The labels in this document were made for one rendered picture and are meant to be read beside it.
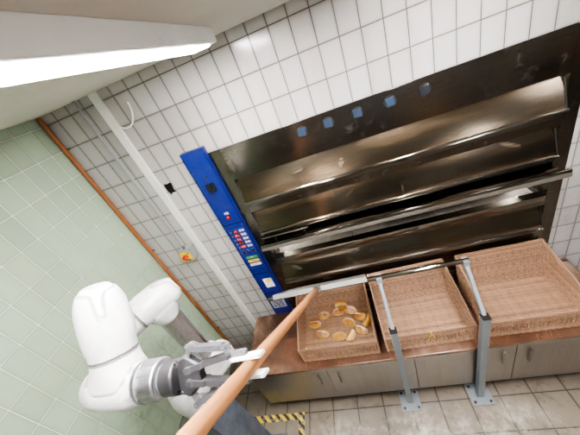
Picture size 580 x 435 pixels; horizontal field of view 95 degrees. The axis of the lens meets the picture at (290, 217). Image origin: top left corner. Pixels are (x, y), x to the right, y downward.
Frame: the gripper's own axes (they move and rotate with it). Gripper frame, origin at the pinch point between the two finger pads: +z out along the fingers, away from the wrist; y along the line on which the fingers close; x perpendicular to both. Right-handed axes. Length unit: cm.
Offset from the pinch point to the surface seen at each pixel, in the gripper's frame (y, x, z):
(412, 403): 106, -174, 37
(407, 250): -6, -154, 62
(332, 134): -81, -90, 31
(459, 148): -57, -109, 97
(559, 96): -67, -99, 143
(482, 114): -69, -99, 108
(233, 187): -72, -101, -37
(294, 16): -124, -53, 28
